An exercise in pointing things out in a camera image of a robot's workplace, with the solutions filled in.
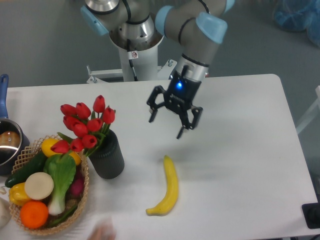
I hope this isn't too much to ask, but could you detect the blue handled saucepan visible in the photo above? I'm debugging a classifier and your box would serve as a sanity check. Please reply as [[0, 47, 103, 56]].
[[0, 74, 30, 176]]

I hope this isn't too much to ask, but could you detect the green chili pepper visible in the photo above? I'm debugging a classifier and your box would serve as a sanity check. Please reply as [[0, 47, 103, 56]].
[[47, 205, 78, 228]]

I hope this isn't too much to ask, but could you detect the orange fruit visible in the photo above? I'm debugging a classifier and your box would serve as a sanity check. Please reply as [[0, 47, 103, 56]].
[[19, 200, 49, 229]]

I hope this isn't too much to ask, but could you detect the yellow bell pepper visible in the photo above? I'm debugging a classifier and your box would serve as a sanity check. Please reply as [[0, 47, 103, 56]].
[[9, 182, 32, 206]]

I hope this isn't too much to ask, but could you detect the yellow lemon squash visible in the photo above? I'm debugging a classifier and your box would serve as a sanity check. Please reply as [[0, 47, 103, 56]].
[[41, 138, 82, 166]]

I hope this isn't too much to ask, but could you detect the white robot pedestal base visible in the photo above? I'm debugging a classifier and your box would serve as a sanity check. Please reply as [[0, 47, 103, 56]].
[[86, 46, 182, 84]]

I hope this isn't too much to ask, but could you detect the black device at table edge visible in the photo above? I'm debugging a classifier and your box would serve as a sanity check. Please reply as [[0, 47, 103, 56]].
[[301, 202, 320, 229]]

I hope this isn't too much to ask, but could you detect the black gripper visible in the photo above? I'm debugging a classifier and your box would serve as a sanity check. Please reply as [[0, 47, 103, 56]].
[[146, 71, 204, 140]]

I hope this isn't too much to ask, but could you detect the red tulip bouquet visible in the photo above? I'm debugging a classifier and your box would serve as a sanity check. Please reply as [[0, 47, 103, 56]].
[[50, 95, 116, 157]]

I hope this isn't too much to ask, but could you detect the white round radish slice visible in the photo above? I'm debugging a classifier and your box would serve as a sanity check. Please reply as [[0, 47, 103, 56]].
[[24, 172, 54, 200]]

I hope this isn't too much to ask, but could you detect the woven wicker basket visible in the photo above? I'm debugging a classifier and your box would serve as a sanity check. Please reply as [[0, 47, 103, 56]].
[[9, 135, 89, 236]]

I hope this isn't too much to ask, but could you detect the green cucumber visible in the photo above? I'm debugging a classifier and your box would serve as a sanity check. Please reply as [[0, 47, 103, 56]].
[[4, 150, 48, 188]]

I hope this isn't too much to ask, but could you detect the yellow banana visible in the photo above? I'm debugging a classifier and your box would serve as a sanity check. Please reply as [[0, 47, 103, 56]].
[[145, 155, 179, 216]]

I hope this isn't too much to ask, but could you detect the dark grey ribbed vase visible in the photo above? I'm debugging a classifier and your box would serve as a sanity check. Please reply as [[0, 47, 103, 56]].
[[89, 130, 125, 180]]

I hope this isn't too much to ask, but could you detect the white frame at right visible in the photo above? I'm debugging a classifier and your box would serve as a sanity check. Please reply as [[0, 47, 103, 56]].
[[295, 86, 320, 135]]

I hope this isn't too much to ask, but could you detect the purple red radish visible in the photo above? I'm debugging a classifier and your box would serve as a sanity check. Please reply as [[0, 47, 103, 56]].
[[69, 171, 85, 197]]

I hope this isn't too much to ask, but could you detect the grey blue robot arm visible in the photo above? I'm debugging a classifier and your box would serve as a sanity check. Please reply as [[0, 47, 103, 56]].
[[80, 0, 234, 132]]

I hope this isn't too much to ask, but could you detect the blue plastic bag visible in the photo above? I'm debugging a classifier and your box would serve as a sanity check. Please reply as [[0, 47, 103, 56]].
[[272, 0, 320, 47]]

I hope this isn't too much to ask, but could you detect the green bok choy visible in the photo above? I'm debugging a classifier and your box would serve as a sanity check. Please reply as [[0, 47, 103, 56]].
[[43, 154, 76, 216]]

